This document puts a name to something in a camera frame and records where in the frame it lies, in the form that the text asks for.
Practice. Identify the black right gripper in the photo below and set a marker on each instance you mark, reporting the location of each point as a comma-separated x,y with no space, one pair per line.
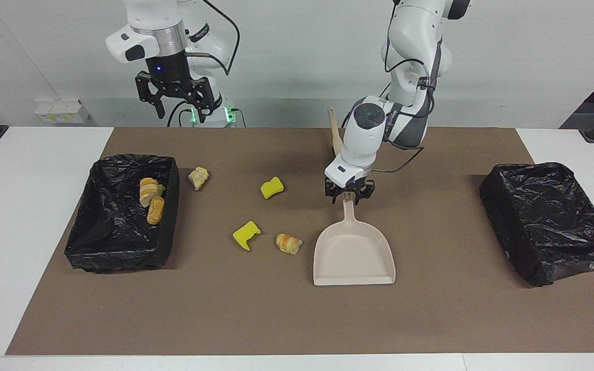
165,69

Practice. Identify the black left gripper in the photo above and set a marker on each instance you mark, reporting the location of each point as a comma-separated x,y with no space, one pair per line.
343,189

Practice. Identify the beige plastic dustpan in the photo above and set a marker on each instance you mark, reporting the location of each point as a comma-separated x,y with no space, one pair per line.
353,252

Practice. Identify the beige hand brush black bristles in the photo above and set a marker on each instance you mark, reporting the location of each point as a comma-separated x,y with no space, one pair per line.
334,131

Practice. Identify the pale cracker piece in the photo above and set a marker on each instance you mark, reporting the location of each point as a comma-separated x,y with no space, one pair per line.
198,178

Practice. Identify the striped croissant piece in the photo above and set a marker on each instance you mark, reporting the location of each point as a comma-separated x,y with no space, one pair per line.
289,243

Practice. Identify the yellow sponge piece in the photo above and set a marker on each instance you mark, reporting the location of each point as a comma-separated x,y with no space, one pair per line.
245,236
161,190
272,188

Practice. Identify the pale torn bread piece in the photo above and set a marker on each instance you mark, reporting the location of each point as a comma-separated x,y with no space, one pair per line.
148,190

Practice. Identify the brown oval bread roll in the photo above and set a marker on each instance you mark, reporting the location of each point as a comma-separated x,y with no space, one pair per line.
155,211

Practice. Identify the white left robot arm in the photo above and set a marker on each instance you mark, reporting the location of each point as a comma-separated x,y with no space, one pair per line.
364,134

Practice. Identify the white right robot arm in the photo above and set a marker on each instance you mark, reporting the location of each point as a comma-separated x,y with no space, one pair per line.
152,20

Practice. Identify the bin lined with black bag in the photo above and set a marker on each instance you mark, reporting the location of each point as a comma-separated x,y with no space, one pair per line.
549,221
111,232

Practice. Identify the large brown table mat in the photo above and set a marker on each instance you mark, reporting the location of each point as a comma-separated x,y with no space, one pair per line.
297,319

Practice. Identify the white wall power strip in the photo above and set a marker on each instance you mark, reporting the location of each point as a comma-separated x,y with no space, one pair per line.
62,112

